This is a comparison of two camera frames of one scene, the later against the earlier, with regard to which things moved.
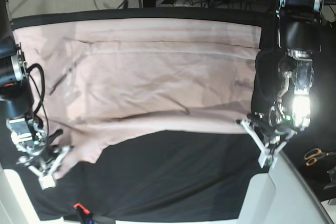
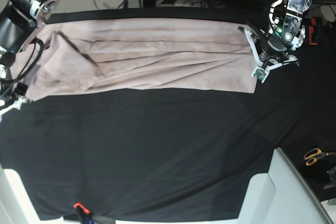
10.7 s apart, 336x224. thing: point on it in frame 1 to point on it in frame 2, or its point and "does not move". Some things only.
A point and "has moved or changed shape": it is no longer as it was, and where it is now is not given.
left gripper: [48, 161] to [20, 89]
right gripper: [274, 126] to [272, 50]
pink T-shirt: [104, 79] has moved or changed shape
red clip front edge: [77, 204] does not move
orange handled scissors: [313, 155] does not move
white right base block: [280, 196] does not move
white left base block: [16, 206] does not move
